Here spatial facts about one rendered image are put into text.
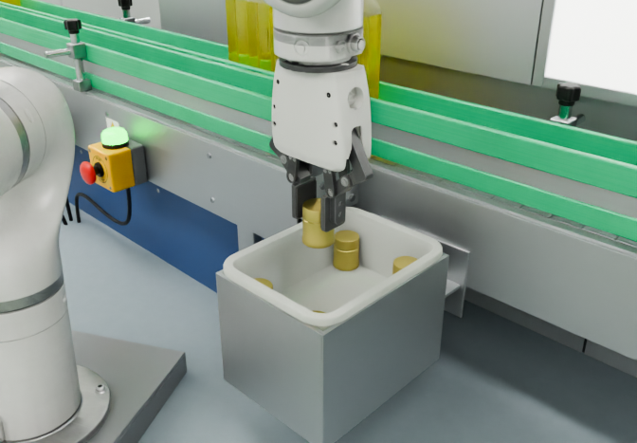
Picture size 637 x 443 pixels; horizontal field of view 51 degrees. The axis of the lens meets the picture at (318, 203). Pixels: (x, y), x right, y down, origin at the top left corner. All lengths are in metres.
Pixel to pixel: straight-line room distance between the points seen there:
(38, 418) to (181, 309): 0.37
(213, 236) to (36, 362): 0.41
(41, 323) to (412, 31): 0.66
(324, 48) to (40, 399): 0.52
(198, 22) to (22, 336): 0.88
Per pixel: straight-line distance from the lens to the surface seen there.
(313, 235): 0.70
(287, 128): 0.66
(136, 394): 0.94
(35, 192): 0.81
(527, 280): 0.84
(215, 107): 1.02
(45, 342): 0.83
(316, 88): 0.62
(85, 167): 1.17
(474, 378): 1.02
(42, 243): 0.79
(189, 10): 1.53
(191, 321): 1.13
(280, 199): 0.93
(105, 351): 1.03
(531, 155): 0.80
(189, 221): 1.18
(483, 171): 0.84
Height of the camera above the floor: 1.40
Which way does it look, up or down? 26 degrees down
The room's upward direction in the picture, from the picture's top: straight up
